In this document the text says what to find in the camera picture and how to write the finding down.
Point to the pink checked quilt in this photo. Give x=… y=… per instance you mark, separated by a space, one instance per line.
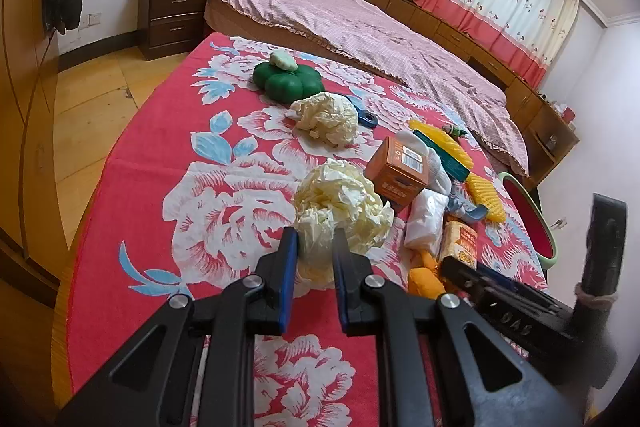
x=365 y=33

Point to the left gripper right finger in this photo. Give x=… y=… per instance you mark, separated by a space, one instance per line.
x=439 y=361

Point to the blue fidget spinner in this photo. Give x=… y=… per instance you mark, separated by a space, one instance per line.
x=365 y=117

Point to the long wooden low cabinet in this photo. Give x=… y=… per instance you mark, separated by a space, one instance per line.
x=522 y=103

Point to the green pumpkin toy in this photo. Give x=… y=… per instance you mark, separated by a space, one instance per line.
x=285 y=81

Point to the wooden corner shelf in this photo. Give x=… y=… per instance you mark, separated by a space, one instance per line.
x=548 y=139

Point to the cream paper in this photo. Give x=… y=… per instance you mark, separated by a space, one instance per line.
x=326 y=116

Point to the white knit glove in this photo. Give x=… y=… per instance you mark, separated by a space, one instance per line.
x=438 y=179

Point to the orange snack packet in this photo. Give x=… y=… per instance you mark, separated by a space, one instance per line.
x=459 y=242

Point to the wooden wardrobe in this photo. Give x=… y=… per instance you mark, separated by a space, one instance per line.
x=33 y=244

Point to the cream paper ball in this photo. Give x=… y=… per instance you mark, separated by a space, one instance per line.
x=335 y=195

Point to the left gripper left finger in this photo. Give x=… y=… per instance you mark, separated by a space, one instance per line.
x=192 y=361

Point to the red bin green rim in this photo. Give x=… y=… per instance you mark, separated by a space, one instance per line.
x=537 y=228

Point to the brown bed mattress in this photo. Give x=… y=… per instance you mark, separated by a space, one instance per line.
x=220 y=17

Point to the yellow foam net sleeve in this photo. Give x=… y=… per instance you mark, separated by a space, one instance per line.
x=444 y=141

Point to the red floral table cloth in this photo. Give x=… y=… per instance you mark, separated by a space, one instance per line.
x=201 y=184

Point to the small green toy figure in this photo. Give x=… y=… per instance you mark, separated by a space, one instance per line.
x=454 y=132

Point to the white plastic bag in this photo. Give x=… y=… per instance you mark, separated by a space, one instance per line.
x=426 y=222

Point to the dark wooden nightstand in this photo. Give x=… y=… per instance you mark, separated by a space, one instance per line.
x=169 y=27

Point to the orange yellow soft item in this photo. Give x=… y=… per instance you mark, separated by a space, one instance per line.
x=424 y=281

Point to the orange cardboard box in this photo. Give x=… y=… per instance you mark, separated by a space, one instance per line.
x=398 y=173

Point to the blue crumpled wrapper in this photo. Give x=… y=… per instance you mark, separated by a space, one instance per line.
x=465 y=211

